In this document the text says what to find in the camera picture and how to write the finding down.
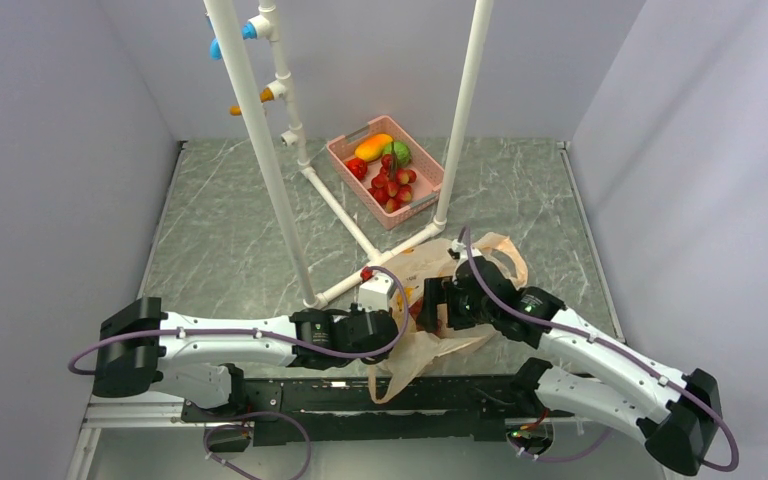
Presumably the red fake grape bunch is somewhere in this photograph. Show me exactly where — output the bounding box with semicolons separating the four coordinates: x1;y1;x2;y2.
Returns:
409;298;426;331

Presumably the translucent orange plastic bag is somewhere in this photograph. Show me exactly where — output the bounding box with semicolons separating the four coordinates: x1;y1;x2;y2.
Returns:
367;238;499;405

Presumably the red fake strawberry bunch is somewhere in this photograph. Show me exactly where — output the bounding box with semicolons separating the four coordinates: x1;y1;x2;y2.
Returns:
367;155;417;213

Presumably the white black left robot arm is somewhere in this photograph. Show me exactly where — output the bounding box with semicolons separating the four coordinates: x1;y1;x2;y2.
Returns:
92;297;404;420

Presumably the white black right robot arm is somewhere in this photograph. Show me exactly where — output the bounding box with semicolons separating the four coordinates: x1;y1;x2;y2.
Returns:
417;255;722;476

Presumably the green fake custard apple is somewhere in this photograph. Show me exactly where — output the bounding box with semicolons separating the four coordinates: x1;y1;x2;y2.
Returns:
383;141;412;168

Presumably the red fake fruit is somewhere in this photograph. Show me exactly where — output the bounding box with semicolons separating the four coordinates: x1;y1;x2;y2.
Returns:
346;157;368;182

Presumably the yellow orange fake mango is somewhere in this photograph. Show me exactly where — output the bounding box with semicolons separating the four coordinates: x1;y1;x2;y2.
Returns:
354;133;394;163

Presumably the pink perforated plastic basket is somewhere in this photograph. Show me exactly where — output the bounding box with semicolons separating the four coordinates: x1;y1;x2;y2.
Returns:
326;115;444;230

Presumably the orange brass faucet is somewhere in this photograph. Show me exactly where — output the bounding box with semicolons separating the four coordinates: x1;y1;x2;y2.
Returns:
229;88;275;117

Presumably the blue plastic faucet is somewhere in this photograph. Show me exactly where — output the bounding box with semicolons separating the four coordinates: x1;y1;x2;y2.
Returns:
205;13;258;60

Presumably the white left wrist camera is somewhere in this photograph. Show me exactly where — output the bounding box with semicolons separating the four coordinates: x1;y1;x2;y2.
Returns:
355;267;396;312

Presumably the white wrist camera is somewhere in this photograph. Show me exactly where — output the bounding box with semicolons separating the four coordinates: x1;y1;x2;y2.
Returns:
355;267;396;312
447;239;470;263

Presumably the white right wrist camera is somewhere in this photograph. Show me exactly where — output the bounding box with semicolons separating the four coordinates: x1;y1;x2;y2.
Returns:
447;239;470;263

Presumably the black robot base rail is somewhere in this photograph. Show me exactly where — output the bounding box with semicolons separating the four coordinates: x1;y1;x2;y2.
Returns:
180;375;543;446

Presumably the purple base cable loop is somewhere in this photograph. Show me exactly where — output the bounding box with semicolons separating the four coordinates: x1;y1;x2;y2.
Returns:
202;409;315;480

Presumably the white PVC pipe frame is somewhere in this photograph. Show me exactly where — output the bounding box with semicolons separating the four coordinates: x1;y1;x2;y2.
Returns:
204;0;494;307

